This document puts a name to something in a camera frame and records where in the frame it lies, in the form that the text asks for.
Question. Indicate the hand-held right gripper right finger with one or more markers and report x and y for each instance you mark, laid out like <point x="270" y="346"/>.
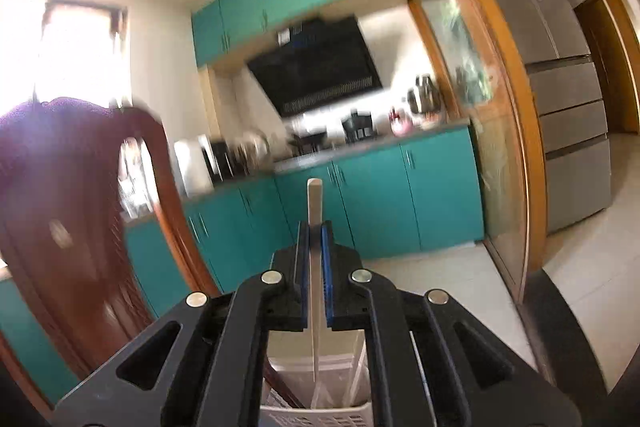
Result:
<point x="327" y="279"/>

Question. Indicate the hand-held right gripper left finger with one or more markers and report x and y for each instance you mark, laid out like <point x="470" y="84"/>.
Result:
<point x="302" y="279"/>

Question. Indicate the beige chopstick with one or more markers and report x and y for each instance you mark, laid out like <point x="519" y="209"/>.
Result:
<point x="315" y="207"/>

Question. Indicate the white plastic utensil basket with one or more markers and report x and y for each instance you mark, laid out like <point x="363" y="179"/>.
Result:
<point x="330" y="417"/>

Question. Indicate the dark red chopstick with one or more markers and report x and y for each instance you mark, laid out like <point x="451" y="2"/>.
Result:
<point x="285" y="384"/>

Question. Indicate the teal lower kitchen cabinets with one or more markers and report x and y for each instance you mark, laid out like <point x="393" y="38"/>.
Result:
<point x="425" y="197"/>

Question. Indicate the white kitchen appliance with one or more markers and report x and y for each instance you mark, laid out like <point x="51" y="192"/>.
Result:
<point x="192" y="169"/>

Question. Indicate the small pink bowl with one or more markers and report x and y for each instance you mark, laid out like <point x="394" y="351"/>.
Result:
<point x="402" y="124"/>

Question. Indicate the stacked steel pots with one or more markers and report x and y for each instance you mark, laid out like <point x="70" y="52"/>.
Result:
<point x="424" y="99"/>

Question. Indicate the black range hood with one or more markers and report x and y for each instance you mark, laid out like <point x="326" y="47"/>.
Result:
<point x="320" y="67"/>

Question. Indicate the dark curved object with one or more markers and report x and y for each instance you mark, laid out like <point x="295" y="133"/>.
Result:
<point x="565" y="332"/>

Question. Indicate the carved wooden chair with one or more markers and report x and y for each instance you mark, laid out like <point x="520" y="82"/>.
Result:
<point x="65" y="187"/>

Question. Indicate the wood-framed glass sliding door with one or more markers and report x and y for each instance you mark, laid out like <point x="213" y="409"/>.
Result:
<point x="465" y="57"/>

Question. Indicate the grey refrigerator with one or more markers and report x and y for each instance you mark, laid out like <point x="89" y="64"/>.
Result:
<point x="560" y="107"/>

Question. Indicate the kitchen window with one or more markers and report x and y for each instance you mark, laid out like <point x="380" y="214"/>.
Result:
<point x="75" y="52"/>

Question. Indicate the brown wooden door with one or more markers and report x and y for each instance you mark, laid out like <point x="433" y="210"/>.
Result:
<point x="607" y="67"/>

